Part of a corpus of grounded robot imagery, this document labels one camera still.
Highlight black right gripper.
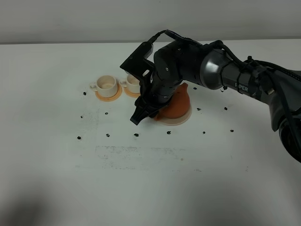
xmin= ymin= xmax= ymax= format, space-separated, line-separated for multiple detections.
xmin=130 ymin=44 xmax=183 ymax=125

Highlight brown clay teapot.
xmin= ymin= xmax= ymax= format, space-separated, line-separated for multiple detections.
xmin=154 ymin=82 xmax=190 ymax=121

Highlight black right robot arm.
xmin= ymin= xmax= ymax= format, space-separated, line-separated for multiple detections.
xmin=121 ymin=39 xmax=301 ymax=161

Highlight beige round teapot plate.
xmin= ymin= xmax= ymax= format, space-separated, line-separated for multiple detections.
xmin=159 ymin=106 xmax=192 ymax=126

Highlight right orange saucer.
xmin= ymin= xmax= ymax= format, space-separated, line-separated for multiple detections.
xmin=123 ymin=87 xmax=140 ymax=98

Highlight orange saucer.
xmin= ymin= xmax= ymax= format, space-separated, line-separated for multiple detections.
xmin=95 ymin=86 xmax=123 ymax=103
xmin=123 ymin=87 xmax=140 ymax=98

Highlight right white teacup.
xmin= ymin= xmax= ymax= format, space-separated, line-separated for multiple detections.
xmin=119 ymin=74 xmax=140 ymax=94

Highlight white teacup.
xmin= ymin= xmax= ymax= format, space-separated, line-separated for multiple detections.
xmin=89 ymin=75 xmax=118 ymax=98
xmin=119 ymin=74 xmax=140 ymax=94

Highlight left orange saucer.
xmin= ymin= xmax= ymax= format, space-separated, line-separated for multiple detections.
xmin=95 ymin=86 xmax=123 ymax=103

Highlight left white teacup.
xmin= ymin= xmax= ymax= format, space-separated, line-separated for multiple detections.
xmin=89 ymin=75 xmax=118 ymax=98

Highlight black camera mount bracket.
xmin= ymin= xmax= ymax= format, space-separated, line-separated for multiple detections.
xmin=120 ymin=43 xmax=155 ymax=82

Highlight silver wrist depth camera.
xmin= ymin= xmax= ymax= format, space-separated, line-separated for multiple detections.
xmin=142 ymin=41 xmax=153 ymax=59

